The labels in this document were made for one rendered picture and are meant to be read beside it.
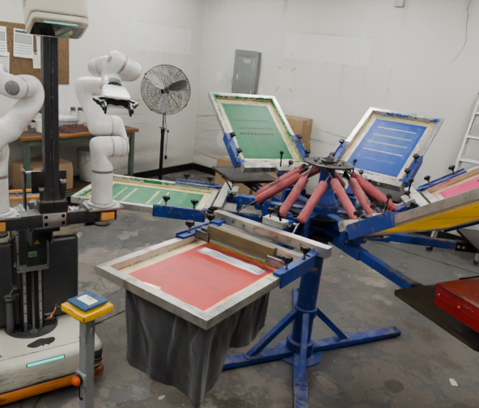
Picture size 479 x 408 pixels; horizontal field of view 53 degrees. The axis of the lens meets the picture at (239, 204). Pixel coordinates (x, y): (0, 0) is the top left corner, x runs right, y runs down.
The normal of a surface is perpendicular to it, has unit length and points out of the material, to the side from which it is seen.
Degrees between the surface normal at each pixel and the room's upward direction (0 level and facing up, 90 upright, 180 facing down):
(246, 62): 90
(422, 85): 90
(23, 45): 88
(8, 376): 90
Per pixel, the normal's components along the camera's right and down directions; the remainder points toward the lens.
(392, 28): -0.58, 0.18
